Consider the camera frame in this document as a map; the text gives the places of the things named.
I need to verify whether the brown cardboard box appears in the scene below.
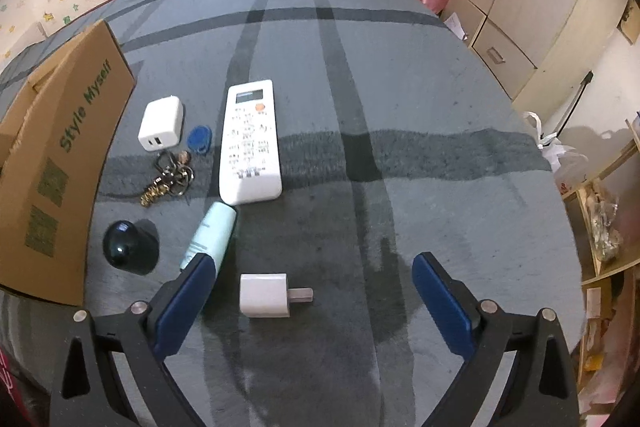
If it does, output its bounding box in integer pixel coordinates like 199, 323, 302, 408
1, 20, 136, 306

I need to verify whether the dark round ball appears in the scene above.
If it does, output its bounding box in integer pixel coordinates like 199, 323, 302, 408
102, 220, 142, 271

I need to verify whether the white air conditioner remote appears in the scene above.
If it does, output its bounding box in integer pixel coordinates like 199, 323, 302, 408
219, 79, 282, 206

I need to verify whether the wooden shelf unit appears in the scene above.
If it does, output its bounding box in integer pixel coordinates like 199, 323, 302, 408
563, 119, 639, 426

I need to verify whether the blue key fob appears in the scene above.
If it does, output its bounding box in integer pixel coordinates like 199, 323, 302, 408
186, 126, 213, 156

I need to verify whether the large white charger block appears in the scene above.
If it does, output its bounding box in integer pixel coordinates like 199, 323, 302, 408
138, 95, 184, 152

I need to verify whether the light blue cosmetic tube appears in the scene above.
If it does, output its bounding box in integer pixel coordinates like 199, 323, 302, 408
180, 202, 236, 273

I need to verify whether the grey plaid blanket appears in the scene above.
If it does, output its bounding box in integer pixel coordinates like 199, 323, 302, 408
1, 0, 585, 426

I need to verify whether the white plastic bag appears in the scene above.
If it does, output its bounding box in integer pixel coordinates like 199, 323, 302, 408
522, 112, 588, 195

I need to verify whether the small white plug adapter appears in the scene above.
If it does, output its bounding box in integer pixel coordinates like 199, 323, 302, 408
239, 273, 314, 319

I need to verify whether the metal key bunch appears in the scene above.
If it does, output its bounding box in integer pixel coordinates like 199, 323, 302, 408
139, 150, 195, 208

